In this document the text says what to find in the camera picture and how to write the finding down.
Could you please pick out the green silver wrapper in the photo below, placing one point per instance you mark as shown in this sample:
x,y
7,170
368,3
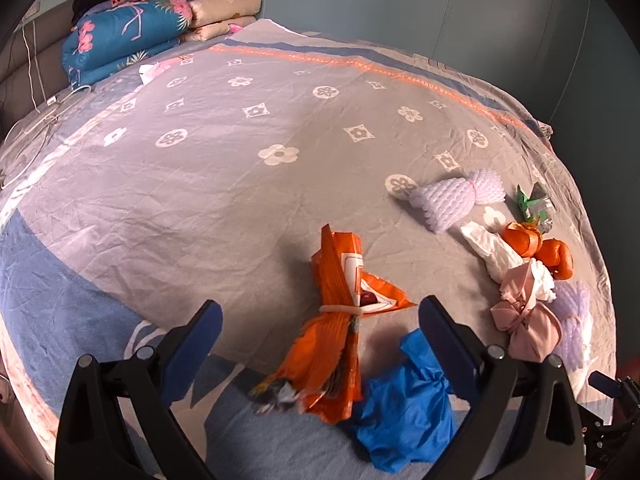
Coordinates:
x,y
536,202

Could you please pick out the grey floral printed bedsheet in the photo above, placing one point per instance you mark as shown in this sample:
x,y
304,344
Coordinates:
x,y
225,160

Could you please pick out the white foam fruit net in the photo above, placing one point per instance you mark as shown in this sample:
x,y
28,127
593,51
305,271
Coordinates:
x,y
445,202
575,310

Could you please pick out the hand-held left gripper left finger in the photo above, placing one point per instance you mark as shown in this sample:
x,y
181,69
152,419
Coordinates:
x,y
197,345

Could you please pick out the beige pillows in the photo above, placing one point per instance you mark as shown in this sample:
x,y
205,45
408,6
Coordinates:
x,y
225,7

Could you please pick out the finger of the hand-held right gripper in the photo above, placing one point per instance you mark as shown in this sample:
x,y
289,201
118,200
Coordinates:
x,y
602,381
612,435

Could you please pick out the orange snack bag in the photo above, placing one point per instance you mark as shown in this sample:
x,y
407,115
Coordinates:
x,y
330,350

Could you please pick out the blue floral folded quilt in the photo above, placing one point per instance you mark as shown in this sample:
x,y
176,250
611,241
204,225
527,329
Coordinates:
x,y
125,25

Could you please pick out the pink cloth bundle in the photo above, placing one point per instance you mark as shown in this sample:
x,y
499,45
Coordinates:
x,y
530,330

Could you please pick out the white tissue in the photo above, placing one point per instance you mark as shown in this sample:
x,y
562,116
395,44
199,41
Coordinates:
x,y
487,252

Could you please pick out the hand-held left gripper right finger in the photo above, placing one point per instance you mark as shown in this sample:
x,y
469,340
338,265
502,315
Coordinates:
x,y
442,345

